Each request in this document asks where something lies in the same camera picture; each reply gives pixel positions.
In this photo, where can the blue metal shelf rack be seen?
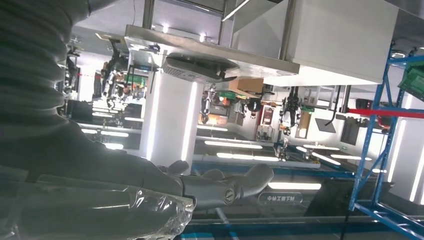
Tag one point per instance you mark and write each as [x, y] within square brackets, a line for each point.
[365, 155]

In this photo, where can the glass sign white lettering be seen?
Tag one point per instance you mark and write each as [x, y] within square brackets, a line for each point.
[281, 198]

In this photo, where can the white square pillar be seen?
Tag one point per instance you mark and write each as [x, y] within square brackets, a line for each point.
[169, 126]

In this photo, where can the cardboard box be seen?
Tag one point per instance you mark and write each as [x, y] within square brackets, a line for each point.
[246, 85]

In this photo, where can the white panel cabinet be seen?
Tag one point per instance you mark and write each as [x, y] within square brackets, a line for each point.
[331, 33]

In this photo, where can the grey flat office device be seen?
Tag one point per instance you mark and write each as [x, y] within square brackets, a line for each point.
[192, 68]

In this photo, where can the stainless steel table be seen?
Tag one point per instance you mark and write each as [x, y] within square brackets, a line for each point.
[198, 46]

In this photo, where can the long bright ceiling light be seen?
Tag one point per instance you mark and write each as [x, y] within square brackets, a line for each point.
[294, 186]
[232, 144]
[248, 157]

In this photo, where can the black humanoid robot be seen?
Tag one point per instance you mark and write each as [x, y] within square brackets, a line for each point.
[290, 111]

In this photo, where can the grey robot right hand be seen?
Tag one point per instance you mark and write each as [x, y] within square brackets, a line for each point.
[82, 185]

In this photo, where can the green plastic crate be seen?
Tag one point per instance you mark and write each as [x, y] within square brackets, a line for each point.
[414, 82]

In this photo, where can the red barrier belt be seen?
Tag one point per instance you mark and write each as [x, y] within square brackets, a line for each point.
[391, 113]

